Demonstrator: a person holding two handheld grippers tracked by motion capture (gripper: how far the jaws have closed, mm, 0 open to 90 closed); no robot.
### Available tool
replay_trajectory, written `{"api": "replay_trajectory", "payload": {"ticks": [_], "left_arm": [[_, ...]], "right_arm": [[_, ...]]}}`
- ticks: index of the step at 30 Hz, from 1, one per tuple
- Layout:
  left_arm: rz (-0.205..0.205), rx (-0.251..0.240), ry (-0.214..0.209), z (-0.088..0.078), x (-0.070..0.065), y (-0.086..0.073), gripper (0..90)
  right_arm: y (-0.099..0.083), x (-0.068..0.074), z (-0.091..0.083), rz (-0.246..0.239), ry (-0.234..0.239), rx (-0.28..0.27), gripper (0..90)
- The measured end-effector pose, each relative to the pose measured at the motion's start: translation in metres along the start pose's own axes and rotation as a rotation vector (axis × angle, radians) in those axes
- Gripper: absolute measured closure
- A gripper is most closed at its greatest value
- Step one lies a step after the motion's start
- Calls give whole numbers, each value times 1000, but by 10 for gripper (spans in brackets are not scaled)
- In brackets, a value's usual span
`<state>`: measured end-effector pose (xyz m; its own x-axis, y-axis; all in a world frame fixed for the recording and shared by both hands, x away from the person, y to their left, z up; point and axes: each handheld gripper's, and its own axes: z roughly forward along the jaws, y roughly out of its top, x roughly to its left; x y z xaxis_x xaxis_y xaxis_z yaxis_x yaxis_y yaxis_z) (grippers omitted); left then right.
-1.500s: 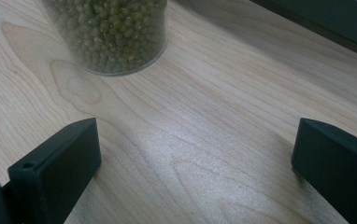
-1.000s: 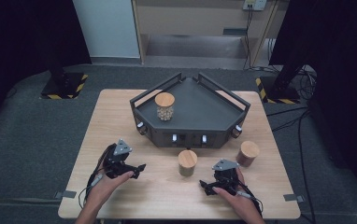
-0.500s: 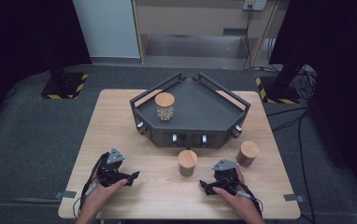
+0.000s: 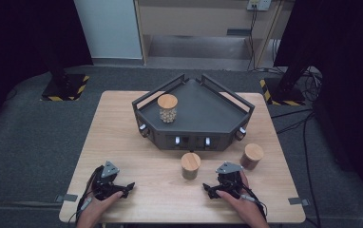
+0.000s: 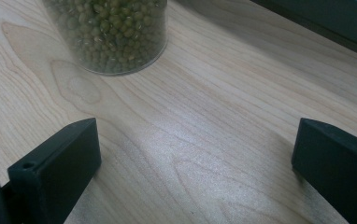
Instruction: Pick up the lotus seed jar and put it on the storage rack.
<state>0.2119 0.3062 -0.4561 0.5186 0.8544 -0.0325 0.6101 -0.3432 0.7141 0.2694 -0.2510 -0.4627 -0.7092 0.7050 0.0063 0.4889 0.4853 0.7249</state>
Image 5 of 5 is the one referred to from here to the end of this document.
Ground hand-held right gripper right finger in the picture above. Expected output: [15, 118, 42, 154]
[291, 117, 357, 224]

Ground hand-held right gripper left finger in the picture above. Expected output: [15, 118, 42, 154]
[7, 117, 102, 224]

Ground glass jar of green beans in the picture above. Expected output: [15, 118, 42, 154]
[40, 0, 169, 77]

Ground black corner shelf rack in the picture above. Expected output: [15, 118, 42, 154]
[250, 0, 357, 54]

